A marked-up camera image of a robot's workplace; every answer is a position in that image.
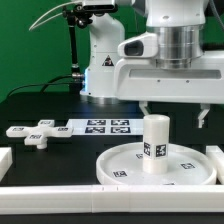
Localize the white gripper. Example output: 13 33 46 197
114 51 224 128

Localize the white round table top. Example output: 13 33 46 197
96 142 217 185

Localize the white cross-shaped table base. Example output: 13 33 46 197
6 120 73 149

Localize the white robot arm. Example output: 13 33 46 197
81 0 224 122

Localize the white marker sheet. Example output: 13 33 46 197
66 119 143 135

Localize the white front fence bar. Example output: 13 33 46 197
0 185 224 215

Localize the white left fence block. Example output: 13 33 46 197
0 147 13 181

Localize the black cable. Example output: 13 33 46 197
5 75 75 99

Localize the white cable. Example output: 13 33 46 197
28 1 83 32

